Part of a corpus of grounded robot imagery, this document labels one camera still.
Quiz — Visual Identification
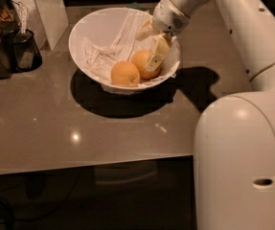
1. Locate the white cloth in bowl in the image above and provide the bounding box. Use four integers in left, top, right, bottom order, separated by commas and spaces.
82, 9, 180, 92

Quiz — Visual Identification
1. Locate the white bowl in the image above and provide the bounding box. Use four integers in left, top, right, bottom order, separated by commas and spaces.
69, 8, 181, 95

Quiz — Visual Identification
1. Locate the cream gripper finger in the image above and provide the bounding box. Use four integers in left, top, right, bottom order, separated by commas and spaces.
135, 17, 159, 41
146, 34, 172, 72

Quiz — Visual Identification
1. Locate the black mesh cup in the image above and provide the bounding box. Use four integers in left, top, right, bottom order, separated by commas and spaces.
2, 30, 42, 73

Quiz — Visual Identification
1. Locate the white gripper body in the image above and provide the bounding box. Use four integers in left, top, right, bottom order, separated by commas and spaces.
152, 0, 190, 35

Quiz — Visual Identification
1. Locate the green sponge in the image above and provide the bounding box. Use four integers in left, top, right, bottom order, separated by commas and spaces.
125, 2, 148, 12

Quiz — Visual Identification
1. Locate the orange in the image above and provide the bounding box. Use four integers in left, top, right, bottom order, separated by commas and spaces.
110, 61, 140, 87
130, 50, 161, 80

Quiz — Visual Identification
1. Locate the white utensil in cup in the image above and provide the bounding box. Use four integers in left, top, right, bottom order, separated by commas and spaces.
13, 2, 28, 35

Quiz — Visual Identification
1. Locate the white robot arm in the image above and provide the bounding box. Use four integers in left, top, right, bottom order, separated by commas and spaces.
137, 0, 275, 230

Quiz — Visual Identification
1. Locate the white board panel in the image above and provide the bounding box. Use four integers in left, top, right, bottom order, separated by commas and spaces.
13, 0, 69, 51

